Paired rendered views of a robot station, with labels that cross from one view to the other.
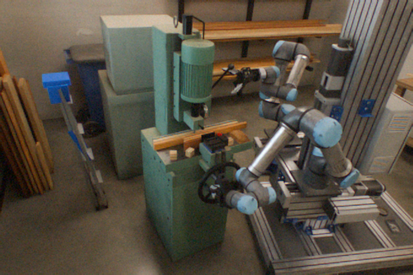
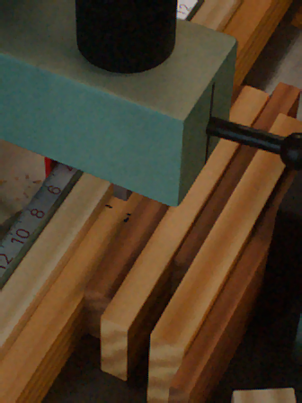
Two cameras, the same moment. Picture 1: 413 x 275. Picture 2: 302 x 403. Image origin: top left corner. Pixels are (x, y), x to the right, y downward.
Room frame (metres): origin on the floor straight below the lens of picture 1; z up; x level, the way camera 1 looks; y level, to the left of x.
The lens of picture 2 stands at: (1.19, 0.31, 1.48)
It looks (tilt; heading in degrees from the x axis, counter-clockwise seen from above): 51 degrees down; 325
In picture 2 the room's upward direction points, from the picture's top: 3 degrees clockwise
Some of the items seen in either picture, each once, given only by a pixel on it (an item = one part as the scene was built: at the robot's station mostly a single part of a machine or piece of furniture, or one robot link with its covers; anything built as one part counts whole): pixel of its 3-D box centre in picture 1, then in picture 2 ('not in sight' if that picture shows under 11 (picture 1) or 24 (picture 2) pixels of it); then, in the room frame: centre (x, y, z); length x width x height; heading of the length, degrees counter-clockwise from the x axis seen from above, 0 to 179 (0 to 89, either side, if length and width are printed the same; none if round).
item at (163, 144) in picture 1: (203, 134); (169, 153); (1.59, 0.02, 0.92); 0.67 x 0.02 x 0.04; 121
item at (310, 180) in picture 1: (317, 174); not in sight; (1.34, -0.65, 0.87); 0.15 x 0.15 x 0.10
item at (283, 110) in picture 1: (287, 115); not in sight; (1.83, -0.55, 0.98); 0.13 x 0.12 x 0.14; 65
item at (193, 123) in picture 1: (193, 120); (94, 89); (1.58, 0.09, 1.03); 0.14 x 0.07 x 0.09; 31
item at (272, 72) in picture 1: (269, 73); not in sight; (1.68, -0.34, 1.32); 0.11 x 0.08 x 0.09; 121
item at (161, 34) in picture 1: (174, 85); not in sight; (1.81, 0.23, 1.16); 0.22 x 0.22 x 0.72; 31
